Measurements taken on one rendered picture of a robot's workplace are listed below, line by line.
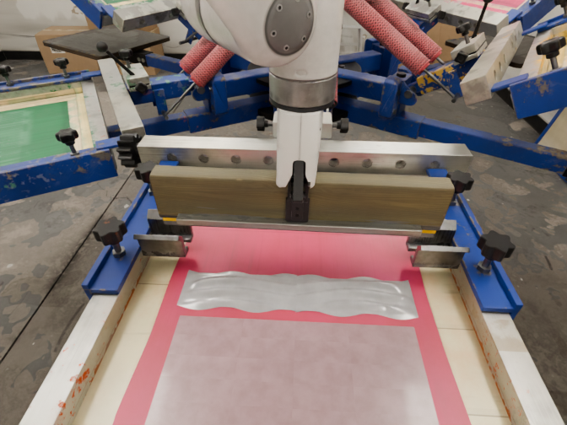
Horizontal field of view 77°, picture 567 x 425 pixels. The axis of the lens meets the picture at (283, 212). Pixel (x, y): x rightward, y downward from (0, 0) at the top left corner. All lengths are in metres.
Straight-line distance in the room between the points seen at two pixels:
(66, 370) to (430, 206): 0.50
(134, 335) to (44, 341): 1.37
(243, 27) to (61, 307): 1.84
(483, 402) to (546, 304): 1.61
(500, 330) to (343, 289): 0.21
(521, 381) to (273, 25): 0.47
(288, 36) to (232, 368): 0.39
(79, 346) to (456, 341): 0.50
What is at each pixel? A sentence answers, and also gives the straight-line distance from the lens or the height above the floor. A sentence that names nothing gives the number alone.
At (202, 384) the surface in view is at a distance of 0.51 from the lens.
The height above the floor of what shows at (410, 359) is 0.96.
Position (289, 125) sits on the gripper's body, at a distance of 0.40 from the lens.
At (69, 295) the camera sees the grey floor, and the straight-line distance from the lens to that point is 2.05.
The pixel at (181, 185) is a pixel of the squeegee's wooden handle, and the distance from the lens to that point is 0.50.
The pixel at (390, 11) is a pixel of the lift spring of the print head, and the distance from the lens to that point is 1.22.
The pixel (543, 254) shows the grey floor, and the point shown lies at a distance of 2.40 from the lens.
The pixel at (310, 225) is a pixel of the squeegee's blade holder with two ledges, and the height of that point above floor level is 1.07.
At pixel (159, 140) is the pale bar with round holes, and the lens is 0.82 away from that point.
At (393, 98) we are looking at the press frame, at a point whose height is 1.00.
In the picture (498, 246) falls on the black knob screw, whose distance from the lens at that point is 0.57.
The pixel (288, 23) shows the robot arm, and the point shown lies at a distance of 0.29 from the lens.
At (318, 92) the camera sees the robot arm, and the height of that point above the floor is 1.27.
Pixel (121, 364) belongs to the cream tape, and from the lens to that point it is 0.55.
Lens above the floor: 1.41
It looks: 40 degrees down
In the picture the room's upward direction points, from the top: straight up
